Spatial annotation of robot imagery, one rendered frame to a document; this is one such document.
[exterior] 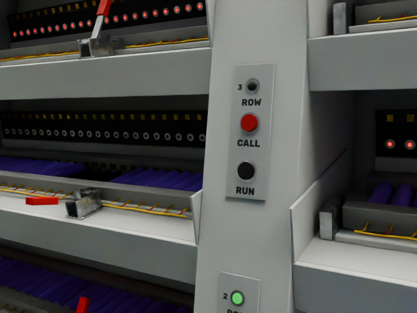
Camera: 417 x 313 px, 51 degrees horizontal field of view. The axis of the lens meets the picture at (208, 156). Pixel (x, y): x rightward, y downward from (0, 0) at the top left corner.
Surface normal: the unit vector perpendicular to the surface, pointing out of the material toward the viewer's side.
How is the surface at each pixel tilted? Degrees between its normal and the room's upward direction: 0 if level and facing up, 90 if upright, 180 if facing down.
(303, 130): 90
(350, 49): 109
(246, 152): 90
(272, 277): 90
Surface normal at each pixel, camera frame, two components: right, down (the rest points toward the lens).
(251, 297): -0.51, -0.05
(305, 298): -0.50, 0.28
